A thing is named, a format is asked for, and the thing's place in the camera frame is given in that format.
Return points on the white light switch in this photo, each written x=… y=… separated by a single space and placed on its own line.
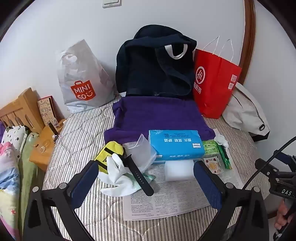
x=111 y=2

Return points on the doodle print box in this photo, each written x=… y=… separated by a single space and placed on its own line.
x=46 y=109

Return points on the green wet wipes pack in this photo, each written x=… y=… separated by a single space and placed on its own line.
x=210 y=149

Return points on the printed paper sheet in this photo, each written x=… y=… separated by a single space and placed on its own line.
x=161 y=199

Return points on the clear plastic bag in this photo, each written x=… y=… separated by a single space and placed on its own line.
x=143 y=150

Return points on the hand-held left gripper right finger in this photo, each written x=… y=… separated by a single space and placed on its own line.
x=208 y=185

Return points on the dark navy backpack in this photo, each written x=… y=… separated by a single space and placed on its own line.
x=138 y=69

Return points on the purple cloth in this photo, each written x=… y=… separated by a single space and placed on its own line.
x=2 y=129

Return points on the wooden headboard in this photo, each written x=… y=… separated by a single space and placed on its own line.
x=20 y=106

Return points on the white foam block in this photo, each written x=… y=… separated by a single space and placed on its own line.
x=179 y=170

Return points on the white glove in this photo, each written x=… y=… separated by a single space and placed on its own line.
x=115 y=180

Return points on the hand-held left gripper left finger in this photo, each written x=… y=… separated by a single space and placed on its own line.
x=85 y=183

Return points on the lemon print packet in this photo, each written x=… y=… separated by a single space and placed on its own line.
x=212 y=165

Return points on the green snack packet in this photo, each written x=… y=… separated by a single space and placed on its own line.
x=225 y=157

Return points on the blue tissue pack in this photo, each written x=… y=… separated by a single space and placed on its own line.
x=175 y=143

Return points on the red paper bag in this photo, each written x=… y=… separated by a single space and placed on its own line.
x=212 y=92

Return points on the white tissue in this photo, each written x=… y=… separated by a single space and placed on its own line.
x=220 y=140

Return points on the cream canvas bag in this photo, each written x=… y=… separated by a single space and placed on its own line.
x=245 y=111

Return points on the wooden door frame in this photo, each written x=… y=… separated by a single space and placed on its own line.
x=249 y=34

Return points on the person's right hand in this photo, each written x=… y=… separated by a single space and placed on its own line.
x=281 y=213

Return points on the striped bed quilt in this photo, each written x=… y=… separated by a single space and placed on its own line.
x=81 y=139

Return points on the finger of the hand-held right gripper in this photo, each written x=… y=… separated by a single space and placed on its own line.
x=266 y=166

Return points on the star print pillow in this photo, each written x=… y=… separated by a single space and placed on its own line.
x=13 y=136

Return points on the colourful cartoon blanket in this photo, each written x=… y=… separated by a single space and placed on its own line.
x=9 y=185

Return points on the yellow pouch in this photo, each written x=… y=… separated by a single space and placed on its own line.
x=111 y=150

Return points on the purple towel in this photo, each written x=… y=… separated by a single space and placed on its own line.
x=157 y=113

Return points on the green blanket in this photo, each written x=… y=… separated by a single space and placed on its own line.
x=27 y=166

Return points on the grey plastic shopping bag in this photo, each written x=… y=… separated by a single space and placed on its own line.
x=81 y=69

